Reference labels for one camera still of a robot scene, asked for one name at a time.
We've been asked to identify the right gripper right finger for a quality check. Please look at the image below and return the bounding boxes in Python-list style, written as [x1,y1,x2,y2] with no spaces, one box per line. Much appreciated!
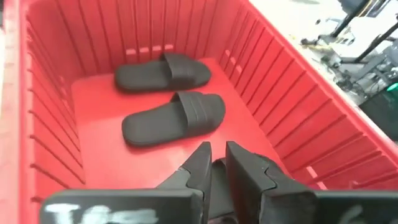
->
[224,140,318,224]

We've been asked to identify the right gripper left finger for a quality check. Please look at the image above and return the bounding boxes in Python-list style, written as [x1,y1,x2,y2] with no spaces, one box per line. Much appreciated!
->
[157,141,213,223]

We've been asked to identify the black rubber slide sandal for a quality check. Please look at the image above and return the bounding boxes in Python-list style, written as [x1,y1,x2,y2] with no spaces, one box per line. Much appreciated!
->
[114,52,213,93]
[121,91,226,147]

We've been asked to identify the red plastic bin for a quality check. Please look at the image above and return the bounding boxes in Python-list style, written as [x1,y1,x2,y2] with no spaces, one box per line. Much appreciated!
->
[2,0,398,224]

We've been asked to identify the black storage box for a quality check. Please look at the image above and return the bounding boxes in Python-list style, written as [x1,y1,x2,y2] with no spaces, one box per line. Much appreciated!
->
[359,88,398,142]

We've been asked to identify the grey metal equipment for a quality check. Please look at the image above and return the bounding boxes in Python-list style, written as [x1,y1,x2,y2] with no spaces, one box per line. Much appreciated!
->
[320,46,398,94]

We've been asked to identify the black metal stand leg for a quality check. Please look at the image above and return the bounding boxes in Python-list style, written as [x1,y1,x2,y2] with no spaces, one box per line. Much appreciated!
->
[354,29,398,63]
[329,0,373,38]

